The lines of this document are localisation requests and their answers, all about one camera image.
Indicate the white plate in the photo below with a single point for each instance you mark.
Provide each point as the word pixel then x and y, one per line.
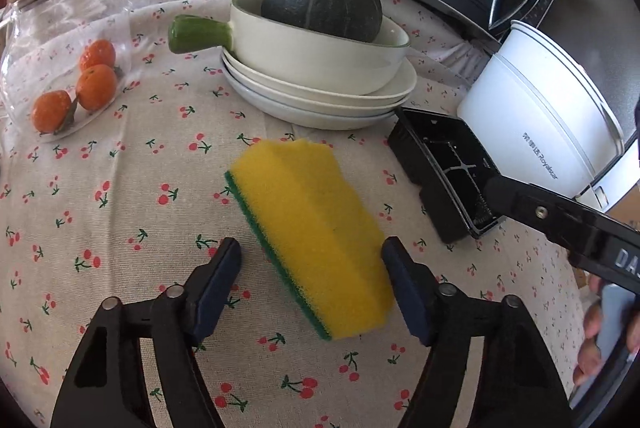
pixel 400 80
pixel 310 118
pixel 300 100

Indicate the white electric pot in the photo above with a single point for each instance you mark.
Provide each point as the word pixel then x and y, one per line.
pixel 525 108

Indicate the yellow green sponge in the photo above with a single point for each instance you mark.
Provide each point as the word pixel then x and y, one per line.
pixel 310 218

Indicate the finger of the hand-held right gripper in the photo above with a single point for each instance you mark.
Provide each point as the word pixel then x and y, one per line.
pixel 540 213

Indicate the glass teapot with wooden lid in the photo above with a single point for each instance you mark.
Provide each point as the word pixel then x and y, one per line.
pixel 60 8

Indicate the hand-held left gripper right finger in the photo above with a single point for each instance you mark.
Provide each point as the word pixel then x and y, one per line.
pixel 407 293

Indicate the tangerine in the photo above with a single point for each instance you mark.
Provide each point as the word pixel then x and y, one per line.
pixel 51 109
pixel 97 85
pixel 98 54

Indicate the black plastic tray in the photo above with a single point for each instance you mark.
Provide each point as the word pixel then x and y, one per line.
pixel 440 143

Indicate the person's right hand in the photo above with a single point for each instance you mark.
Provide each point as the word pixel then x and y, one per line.
pixel 592 338

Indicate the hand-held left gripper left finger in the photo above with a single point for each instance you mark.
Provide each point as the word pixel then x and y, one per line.
pixel 215 293

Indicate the cherry print tablecloth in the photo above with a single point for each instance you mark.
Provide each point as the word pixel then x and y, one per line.
pixel 150 188

